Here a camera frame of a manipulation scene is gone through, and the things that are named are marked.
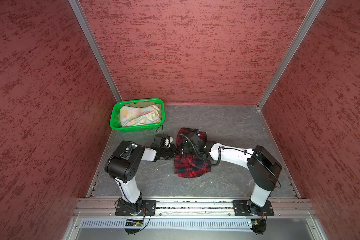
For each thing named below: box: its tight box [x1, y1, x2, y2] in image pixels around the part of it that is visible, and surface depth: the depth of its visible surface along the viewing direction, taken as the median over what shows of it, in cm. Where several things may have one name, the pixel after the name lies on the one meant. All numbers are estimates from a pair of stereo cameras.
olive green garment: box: [122, 101, 163, 109], surface depth 113 cm
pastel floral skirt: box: [119, 105, 161, 127], surface depth 109 cm
